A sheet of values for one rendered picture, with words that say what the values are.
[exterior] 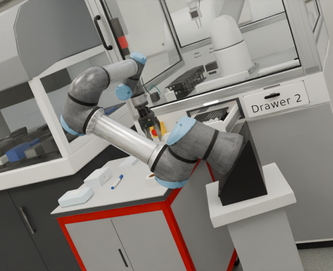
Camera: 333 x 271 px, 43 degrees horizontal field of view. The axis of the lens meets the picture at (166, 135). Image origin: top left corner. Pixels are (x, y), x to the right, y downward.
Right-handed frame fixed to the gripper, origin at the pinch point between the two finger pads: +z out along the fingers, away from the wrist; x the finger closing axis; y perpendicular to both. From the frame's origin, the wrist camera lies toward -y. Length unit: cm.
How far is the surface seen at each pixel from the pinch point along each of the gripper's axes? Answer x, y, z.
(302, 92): 73, 7, 0
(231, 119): 38.8, 9.7, 0.2
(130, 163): -18.8, -5.6, 9.6
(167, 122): 5.7, -17.8, -1.9
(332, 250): 66, 2, 87
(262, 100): 55, 1, -1
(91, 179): -36.1, 10.0, 6.1
